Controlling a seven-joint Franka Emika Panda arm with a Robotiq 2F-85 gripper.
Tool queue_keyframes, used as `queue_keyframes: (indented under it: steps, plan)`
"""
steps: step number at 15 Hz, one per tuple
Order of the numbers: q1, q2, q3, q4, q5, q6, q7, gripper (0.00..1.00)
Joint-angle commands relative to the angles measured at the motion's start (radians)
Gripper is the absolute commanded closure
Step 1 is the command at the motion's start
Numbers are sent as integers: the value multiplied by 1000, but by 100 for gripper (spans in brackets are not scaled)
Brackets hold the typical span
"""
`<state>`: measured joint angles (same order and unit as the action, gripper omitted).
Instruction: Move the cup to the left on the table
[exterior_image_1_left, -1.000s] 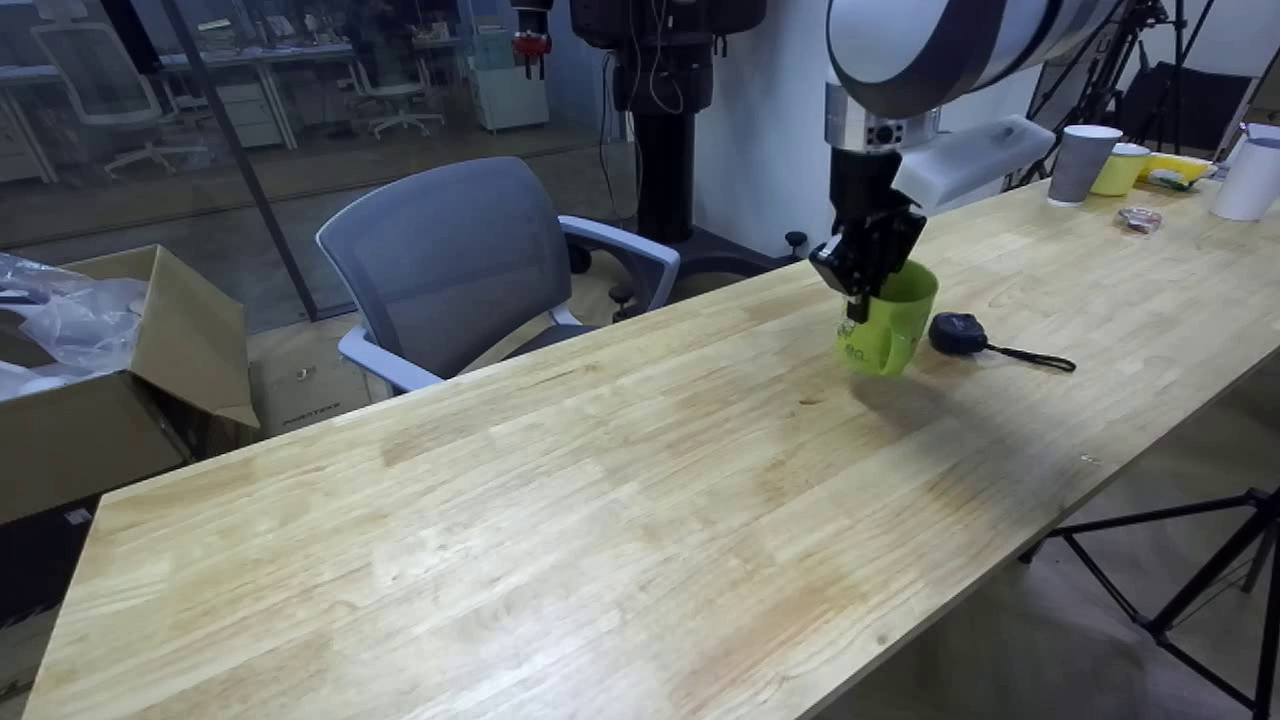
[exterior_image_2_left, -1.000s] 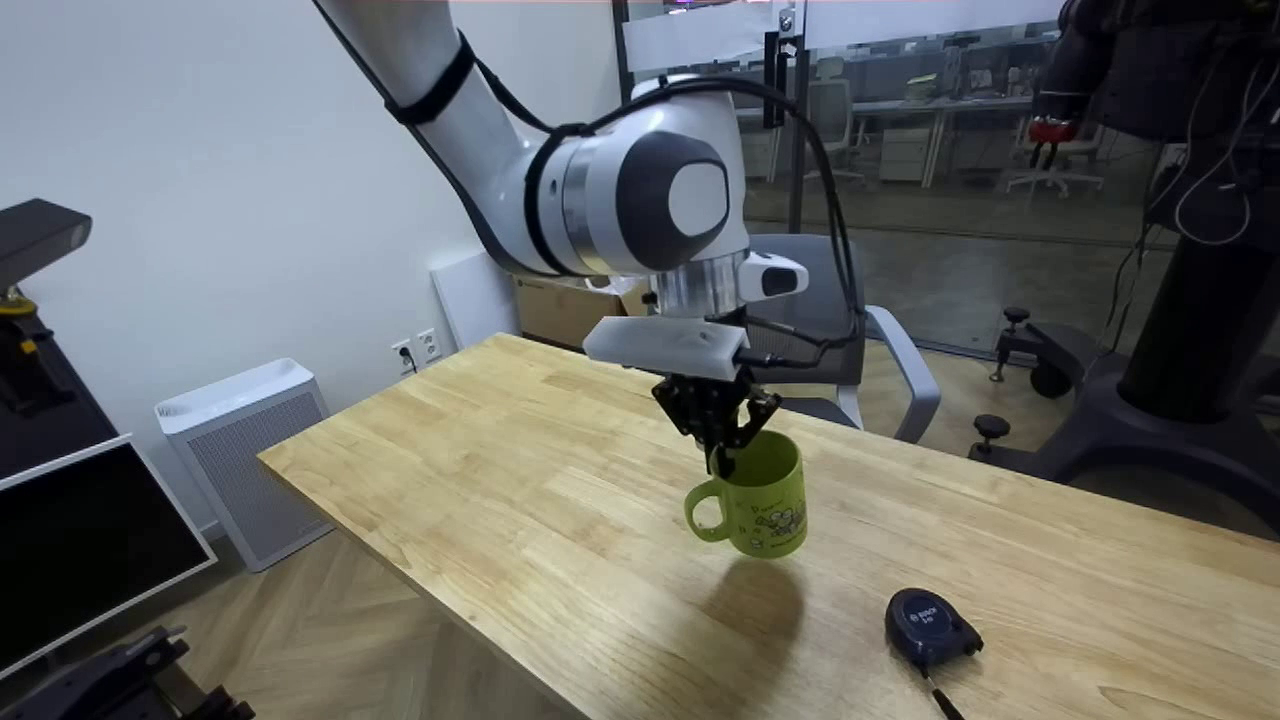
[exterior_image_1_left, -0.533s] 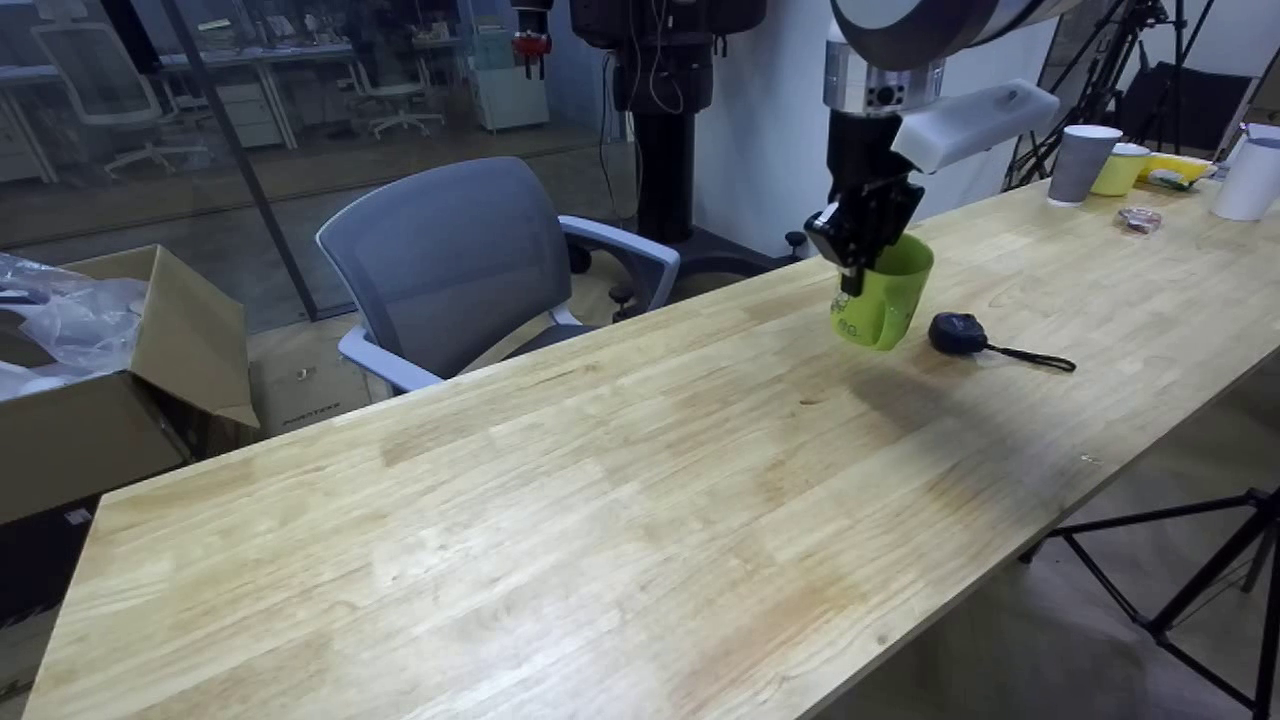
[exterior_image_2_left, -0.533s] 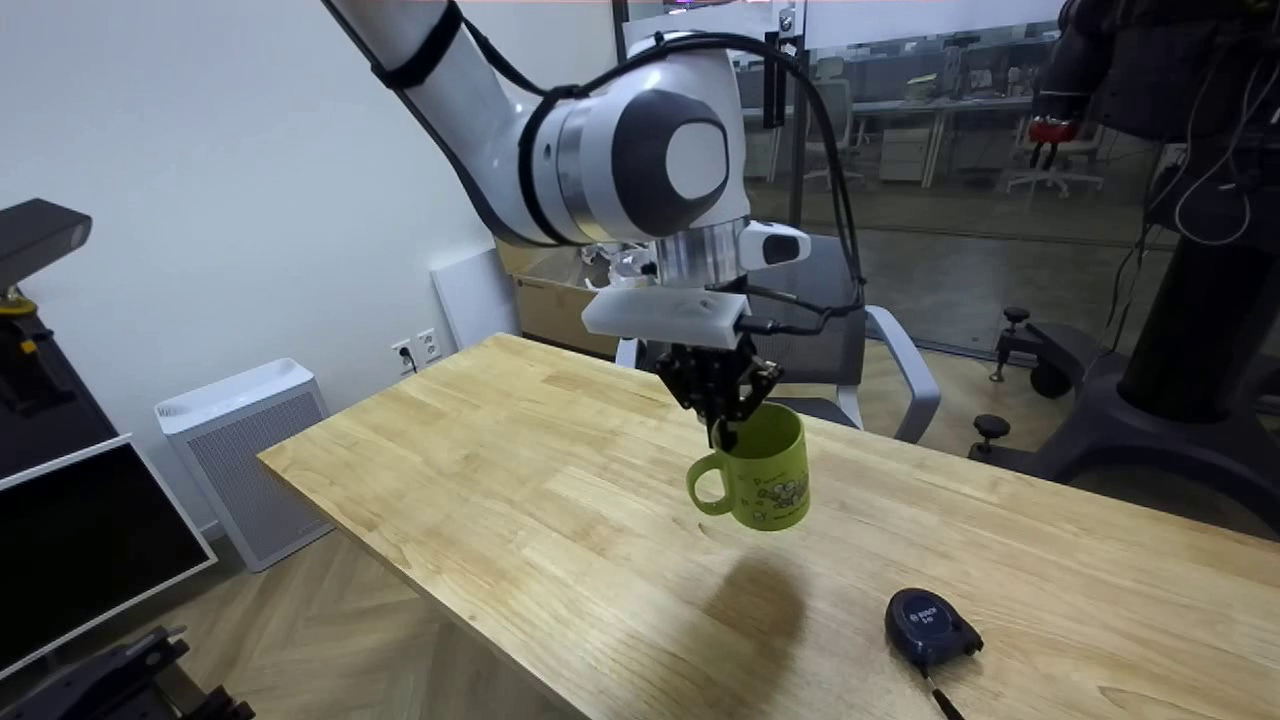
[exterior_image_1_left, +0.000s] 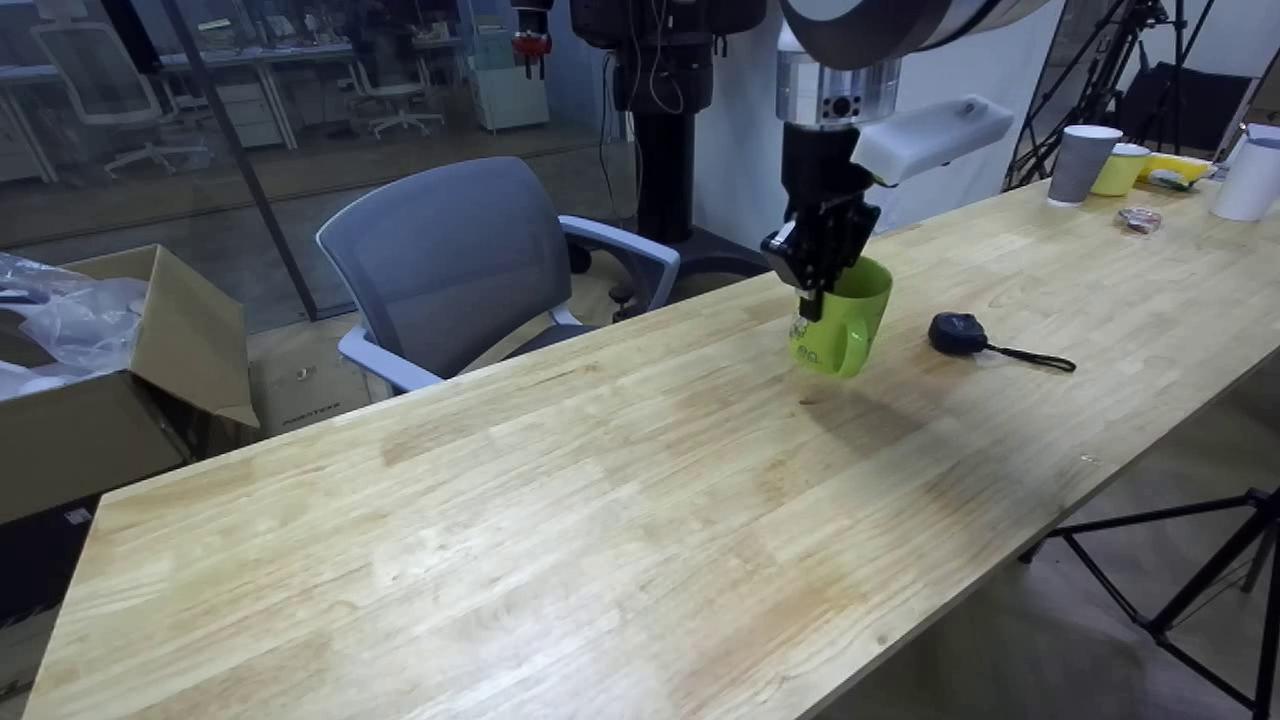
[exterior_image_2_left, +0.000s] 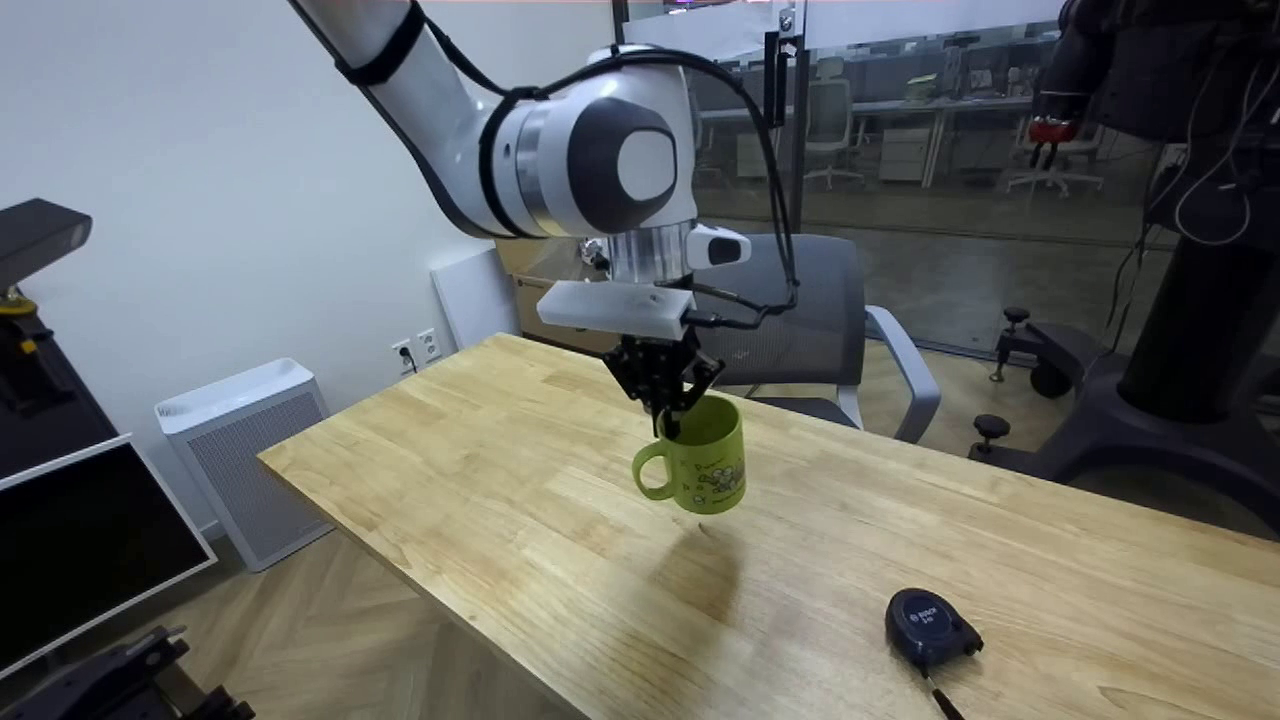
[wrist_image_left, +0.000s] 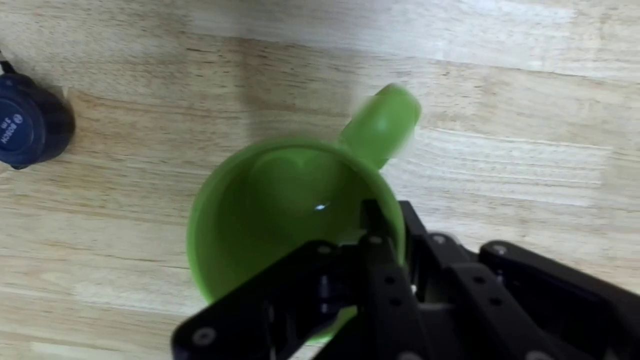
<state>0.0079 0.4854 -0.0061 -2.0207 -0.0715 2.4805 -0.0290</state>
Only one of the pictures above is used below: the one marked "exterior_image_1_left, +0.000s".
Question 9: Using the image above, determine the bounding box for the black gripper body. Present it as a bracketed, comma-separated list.
[777, 121, 888, 272]

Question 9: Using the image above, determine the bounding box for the green ceramic mug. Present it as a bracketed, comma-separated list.
[784, 252, 897, 383]

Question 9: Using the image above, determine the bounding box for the grey paper cup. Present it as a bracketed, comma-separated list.
[1042, 121, 1128, 211]

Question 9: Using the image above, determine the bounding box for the yellow cup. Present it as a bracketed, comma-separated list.
[1090, 138, 1151, 200]

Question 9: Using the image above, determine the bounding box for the black spoon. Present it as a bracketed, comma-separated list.
[926, 306, 1078, 377]

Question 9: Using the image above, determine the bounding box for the black stand column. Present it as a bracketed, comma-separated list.
[570, 0, 804, 284]

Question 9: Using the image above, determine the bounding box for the small crumpled wrapper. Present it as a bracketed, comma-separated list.
[1111, 200, 1167, 241]

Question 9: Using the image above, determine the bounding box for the red hanging object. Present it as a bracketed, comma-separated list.
[510, 0, 556, 70]

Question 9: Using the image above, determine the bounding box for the white cabinet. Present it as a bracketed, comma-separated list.
[465, 0, 551, 134]

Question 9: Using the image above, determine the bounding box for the grey office chair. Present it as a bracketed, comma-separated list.
[312, 151, 682, 397]

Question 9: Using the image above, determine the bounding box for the yellow bowl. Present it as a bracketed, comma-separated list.
[1143, 149, 1220, 190]

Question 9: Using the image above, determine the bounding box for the black monitor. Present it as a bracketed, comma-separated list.
[1114, 56, 1263, 155]

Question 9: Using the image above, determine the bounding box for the white container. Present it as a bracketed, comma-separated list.
[1207, 121, 1280, 229]

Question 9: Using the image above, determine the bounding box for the white background office chair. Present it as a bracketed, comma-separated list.
[335, 50, 452, 142]

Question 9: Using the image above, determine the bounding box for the small closed cardboard box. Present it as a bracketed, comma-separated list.
[244, 311, 395, 437]

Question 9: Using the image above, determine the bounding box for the black tripod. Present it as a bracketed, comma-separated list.
[1014, 480, 1280, 720]

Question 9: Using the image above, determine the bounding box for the thin black diagonal pole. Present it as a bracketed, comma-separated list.
[157, 0, 323, 323]

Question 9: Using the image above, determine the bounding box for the large open cardboard box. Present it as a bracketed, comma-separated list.
[0, 241, 264, 532]

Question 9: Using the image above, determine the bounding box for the clear plastic bag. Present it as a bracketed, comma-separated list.
[0, 252, 147, 402]

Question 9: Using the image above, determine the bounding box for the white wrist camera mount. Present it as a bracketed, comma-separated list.
[848, 93, 1014, 190]

